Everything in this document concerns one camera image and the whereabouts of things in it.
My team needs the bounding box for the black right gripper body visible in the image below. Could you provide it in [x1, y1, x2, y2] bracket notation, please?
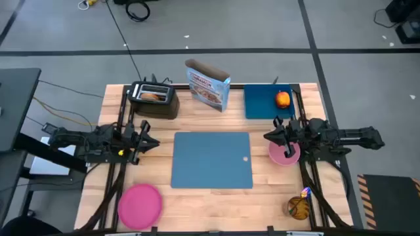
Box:
[274, 115, 308, 159]

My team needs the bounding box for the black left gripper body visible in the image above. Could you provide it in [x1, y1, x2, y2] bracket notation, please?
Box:
[121, 119, 152, 165]

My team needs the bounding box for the pink bowl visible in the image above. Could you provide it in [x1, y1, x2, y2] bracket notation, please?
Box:
[268, 140, 301, 167]

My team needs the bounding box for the red yellow apple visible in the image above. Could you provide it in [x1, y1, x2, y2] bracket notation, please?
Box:
[274, 90, 291, 109]

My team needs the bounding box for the iridescent spoon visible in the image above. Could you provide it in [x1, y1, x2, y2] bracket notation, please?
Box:
[288, 187, 312, 216]

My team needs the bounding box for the magenta plate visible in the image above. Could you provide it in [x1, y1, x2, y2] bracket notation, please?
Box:
[117, 183, 163, 231]

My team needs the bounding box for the blue cinnamon cereal box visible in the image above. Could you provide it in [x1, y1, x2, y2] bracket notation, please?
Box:
[184, 58, 231, 113]

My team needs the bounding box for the black two-slot toaster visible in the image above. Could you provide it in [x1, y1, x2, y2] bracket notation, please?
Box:
[127, 81, 180, 121]

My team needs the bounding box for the teal plastic bin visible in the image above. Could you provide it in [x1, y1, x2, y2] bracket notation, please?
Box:
[243, 84, 295, 120]

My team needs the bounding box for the blue grey placemat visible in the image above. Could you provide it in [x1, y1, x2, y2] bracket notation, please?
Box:
[170, 131, 254, 189]

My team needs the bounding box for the amber ribbed glass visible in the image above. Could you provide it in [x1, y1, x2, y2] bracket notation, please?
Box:
[287, 195, 311, 221]

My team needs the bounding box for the black power adapter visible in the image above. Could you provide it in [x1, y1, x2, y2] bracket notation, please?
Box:
[41, 123, 59, 135]

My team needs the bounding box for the white flat panel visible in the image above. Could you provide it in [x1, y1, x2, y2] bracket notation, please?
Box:
[29, 136, 77, 176]

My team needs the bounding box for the black hazard-striped mat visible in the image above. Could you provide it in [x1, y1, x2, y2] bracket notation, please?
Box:
[356, 174, 420, 230]

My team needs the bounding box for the black desk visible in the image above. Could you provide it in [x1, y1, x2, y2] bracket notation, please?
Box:
[0, 68, 88, 227]

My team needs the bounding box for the black equipment case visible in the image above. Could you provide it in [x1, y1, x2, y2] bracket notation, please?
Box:
[385, 0, 420, 45]

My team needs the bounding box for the black table frame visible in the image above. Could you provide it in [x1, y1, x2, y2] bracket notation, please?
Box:
[78, 83, 354, 236]

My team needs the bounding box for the thin black cable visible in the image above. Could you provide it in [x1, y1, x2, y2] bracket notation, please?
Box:
[37, 80, 104, 98]

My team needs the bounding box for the long black floor cable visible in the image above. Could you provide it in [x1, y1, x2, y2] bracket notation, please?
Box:
[105, 0, 143, 83]

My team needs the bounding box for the coiled black cable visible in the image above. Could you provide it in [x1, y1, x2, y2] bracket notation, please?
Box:
[125, 0, 151, 22]

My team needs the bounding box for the white cable with yellow plug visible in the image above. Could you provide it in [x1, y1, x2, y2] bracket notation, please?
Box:
[77, 0, 99, 10]

